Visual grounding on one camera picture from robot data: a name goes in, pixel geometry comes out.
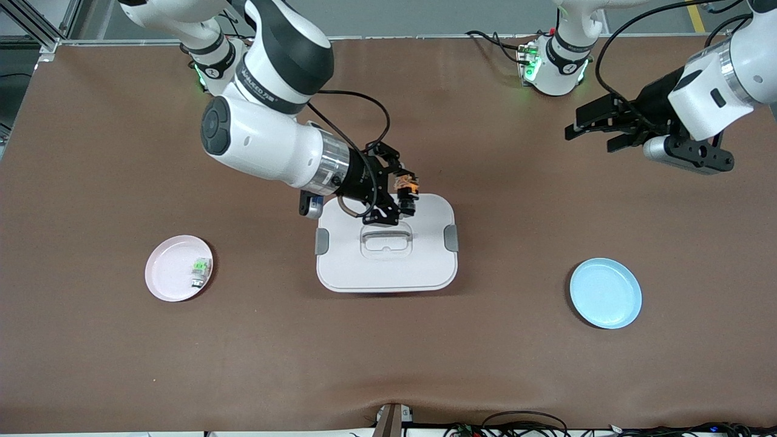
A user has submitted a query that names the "pink round plate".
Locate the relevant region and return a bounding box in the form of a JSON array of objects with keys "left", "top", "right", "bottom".
[{"left": 144, "top": 235, "right": 214, "bottom": 302}]

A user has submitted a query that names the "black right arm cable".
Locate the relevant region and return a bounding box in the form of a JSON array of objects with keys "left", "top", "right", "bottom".
[{"left": 307, "top": 90, "right": 390, "bottom": 158}]

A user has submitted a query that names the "orange black push-button switch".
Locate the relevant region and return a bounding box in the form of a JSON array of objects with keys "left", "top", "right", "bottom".
[{"left": 395, "top": 173, "right": 421, "bottom": 217}]

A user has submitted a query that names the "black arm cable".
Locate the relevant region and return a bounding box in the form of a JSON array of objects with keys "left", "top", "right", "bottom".
[
  {"left": 595, "top": 0, "right": 753, "bottom": 131},
  {"left": 307, "top": 90, "right": 390, "bottom": 158}
]

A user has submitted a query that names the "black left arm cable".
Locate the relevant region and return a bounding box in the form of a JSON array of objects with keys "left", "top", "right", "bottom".
[{"left": 595, "top": 0, "right": 753, "bottom": 131}]

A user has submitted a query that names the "white lidded storage box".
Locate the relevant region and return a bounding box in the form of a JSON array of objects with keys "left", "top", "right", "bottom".
[{"left": 314, "top": 193, "right": 460, "bottom": 294}]

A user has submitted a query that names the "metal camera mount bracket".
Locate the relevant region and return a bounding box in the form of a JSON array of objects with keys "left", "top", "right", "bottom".
[{"left": 373, "top": 403, "right": 415, "bottom": 437}]

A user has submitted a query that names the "black cable bundle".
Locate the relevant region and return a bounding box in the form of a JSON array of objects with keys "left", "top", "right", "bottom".
[{"left": 443, "top": 410, "right": 777, "bottom": 437}]

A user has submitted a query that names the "aluminium frame profile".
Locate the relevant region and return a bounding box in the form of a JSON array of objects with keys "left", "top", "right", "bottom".
[{"left": 0, "top": 0, "right": 83, "bottom": 55}]

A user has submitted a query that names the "light blue round plate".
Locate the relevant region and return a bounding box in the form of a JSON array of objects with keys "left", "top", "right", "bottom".
[{"left": 569, "top": 257, "right": 643, "bottom": 330}]

